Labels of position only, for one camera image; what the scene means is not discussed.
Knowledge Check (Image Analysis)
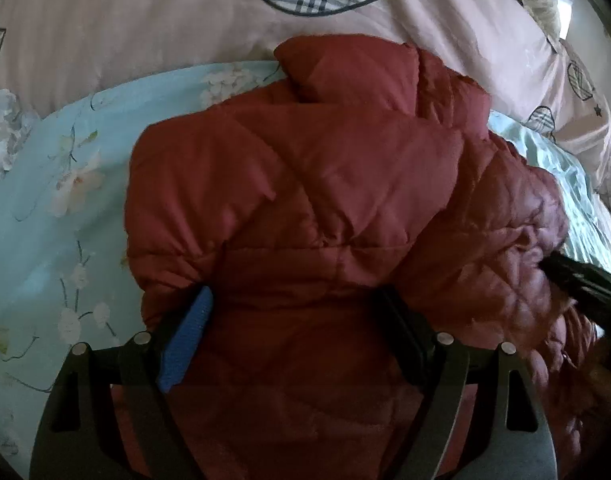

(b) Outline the pink quilt with plaid hearts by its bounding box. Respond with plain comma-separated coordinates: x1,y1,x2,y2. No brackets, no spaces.
0,0,611,221

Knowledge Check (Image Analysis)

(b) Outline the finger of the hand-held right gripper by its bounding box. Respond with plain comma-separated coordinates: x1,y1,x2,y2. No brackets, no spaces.
539,254,611,333

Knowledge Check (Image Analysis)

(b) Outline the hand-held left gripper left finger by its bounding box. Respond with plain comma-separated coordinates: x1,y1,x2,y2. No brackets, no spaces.
30,285,214,480

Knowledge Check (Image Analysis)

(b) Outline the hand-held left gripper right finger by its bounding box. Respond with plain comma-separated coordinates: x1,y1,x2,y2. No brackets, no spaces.
373,287,559,480

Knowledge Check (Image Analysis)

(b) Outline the pink floral pillow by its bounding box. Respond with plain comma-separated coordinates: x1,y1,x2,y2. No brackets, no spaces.
0,85,41,196

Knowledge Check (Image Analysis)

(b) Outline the light blue floral bedsheet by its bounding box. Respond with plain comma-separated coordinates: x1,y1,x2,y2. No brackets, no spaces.
0,60,611,480

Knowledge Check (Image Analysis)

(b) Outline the red puffer jacket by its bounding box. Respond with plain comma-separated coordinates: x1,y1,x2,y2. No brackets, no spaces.
126,34,599,480

